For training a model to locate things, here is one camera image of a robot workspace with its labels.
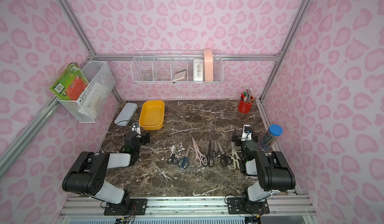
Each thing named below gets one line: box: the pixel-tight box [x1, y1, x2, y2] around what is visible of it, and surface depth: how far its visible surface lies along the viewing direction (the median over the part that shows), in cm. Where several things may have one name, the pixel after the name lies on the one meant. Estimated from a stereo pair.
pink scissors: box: [192, 137, 208, 167], surface depth 90 cm
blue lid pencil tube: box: [259, 124, 283, 152], surface depth 82 cm
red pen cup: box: [238, 91, 256, 114], surface depth 109 cm
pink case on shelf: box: [204, 49, 214, 82], surface depth 84 cm
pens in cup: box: [240, 86, 257, 103], surface depth 109 cm
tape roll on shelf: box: [143, 73, 153, 81], surface depth 98 cm
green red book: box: [49, 62, 89, 101], surface depth 73 cm
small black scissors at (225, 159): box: [217, 140, 232, 167], surface depth 90 cm
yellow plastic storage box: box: [139, 100, 165, 131], surface depth 111 cm
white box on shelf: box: [193, 59, 204, 82], surface depth 95 cm
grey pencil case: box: [114, 102, 138, 127], surface depth 112 cm
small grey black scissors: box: [167, 145, 178, 165], surface depth 92 cm
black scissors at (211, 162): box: [208, 140, 215, 168], surface depth 90 cm
